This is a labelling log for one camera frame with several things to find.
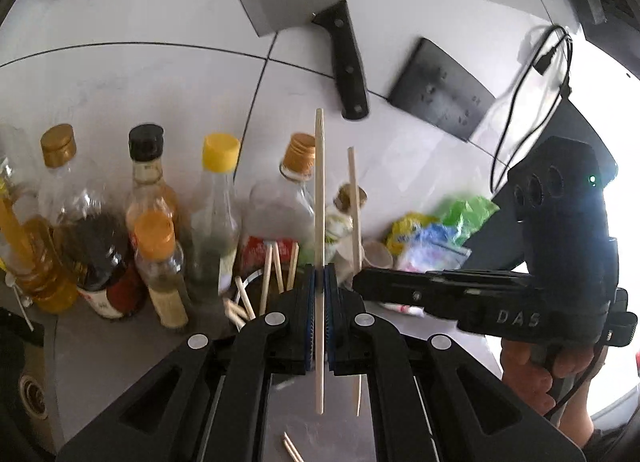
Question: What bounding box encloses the small orange-cap bottle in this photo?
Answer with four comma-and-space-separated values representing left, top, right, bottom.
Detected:
131, 211, 192, 331

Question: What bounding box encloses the black wall cable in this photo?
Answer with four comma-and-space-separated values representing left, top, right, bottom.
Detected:
489, 23, 575, 194

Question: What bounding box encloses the yellow cooking oil bottle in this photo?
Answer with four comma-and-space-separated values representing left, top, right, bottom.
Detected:
0, 154, 80, 314

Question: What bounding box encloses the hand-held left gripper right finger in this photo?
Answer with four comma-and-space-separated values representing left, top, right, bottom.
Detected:
324, 266, 587, 462

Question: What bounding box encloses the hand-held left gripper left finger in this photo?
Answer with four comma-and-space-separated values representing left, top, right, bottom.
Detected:
55, 266, 318, 462

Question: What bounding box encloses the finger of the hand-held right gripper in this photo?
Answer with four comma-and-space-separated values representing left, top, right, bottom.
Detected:
352, 267, 532, 319

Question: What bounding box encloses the dark soy sauce bottle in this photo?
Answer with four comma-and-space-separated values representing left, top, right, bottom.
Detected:
39, 123, 147, 321

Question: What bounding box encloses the brown-label dark bottle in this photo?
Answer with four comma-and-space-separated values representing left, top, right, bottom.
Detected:
124, 123, 180, 245

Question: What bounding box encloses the green plastic bag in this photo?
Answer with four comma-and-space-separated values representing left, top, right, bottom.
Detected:
434, 195, 501, 245

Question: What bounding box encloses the yellow snack packet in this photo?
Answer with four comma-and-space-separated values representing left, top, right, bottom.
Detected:
386, 212, 442, 257

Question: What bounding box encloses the blue white plastic packet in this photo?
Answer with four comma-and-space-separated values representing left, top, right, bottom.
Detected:
394, 223, 472, 274

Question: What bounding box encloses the black cylindrical utensil holder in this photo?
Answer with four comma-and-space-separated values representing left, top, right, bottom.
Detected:
192, 262, 307, 339

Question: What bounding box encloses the row of bamboo chopsticks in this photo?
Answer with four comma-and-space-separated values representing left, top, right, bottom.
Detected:
283, 432, 304, 462

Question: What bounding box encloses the black wall socket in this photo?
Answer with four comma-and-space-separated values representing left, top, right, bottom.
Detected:
388, 37, 497, 144

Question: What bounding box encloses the small white-label bottle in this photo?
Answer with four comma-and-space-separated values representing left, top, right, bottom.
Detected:
324, 183, 369, 274

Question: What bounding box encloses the person's right hand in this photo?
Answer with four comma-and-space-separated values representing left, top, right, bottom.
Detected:
500, 337, 599, 419

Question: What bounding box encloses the yellow-cap clear bottle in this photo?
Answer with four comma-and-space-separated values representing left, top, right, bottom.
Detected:
189, 133, 243, 305

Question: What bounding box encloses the black sink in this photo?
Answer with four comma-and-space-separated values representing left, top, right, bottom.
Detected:
0, 309, 62, 458

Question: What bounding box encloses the person's right forearm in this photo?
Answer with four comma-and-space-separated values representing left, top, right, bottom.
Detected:
556, 384, 599, 451

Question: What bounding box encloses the clear glass bottle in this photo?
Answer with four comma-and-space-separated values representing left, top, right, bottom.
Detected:
244, 132, 319, 285

